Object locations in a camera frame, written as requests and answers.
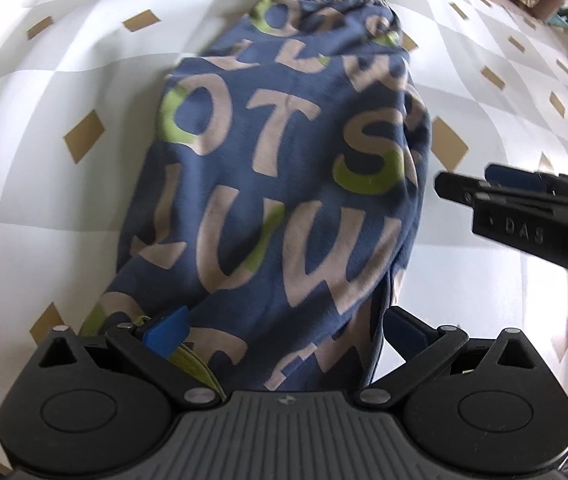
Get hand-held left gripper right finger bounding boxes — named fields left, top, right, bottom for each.
left=356, top=306, right=547, bottom=407

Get grey white checkered mat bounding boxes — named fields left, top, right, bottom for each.
left=0, top=0, right=568, bottom=476

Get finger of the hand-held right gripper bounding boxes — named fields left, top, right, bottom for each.
left=484, top=162, right=565, bottom=191
left=435, top=171, right=550, bottom=206

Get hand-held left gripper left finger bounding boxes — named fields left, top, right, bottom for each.
left=29, top=306, right=222, bottom=407

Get blue letter-print pants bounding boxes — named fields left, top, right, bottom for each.
left=79, top=0, right=433, bottom=394

